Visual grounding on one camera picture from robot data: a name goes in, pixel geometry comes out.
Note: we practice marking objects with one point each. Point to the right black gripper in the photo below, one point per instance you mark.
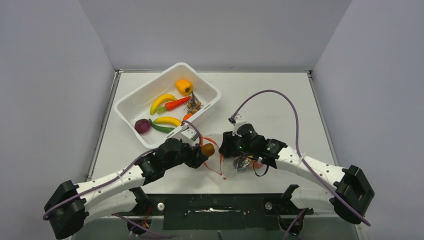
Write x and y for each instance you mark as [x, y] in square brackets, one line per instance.
[228, 148]

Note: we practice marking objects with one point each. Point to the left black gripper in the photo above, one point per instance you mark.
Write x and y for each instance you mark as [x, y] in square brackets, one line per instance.
[196, 156]

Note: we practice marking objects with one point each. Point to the brown fake kiwi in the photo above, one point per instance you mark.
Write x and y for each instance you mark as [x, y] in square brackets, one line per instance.
[207, 150]

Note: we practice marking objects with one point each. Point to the dark fake plum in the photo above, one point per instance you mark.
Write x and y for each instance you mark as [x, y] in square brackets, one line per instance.
[241, 163]

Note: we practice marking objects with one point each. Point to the clear zip top bag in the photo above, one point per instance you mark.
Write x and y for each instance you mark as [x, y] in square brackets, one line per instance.
[224, 166]

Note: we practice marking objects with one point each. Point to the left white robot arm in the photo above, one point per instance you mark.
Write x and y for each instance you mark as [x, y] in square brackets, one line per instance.
[72, 204]

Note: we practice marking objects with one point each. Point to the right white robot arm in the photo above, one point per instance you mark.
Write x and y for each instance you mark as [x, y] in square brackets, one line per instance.
[346, 191]

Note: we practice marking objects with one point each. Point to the red fake fruit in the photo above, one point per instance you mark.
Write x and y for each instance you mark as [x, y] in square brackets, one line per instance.
[257, 165]

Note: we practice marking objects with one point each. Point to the green fake chili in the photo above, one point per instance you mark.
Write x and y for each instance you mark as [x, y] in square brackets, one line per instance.
[159, 128]

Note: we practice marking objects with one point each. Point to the small orange fake fruit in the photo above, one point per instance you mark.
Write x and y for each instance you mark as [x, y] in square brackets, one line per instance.
[187, 116]

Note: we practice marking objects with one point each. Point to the small yellow fake banana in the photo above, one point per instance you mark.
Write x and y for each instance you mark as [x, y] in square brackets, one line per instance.
[168, 120]

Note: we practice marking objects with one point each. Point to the brown fake berry twig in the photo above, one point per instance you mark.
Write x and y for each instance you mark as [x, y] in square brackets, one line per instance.
[193, 105]

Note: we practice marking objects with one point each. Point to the orange fake carrot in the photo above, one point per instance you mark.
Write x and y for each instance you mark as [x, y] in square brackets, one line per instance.
[169, 106]

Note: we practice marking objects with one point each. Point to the purple fake onion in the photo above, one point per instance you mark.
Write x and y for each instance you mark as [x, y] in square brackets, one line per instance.
[142, 126]

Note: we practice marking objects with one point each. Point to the orange yellow fake pepper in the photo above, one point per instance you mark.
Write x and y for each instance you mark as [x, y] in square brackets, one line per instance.
[184, 87]

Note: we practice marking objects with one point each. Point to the white plastic bin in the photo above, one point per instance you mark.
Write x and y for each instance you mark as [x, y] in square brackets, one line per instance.
[136, 104]

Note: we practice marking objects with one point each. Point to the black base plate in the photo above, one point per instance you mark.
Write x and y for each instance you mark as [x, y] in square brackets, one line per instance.
[217, 211]

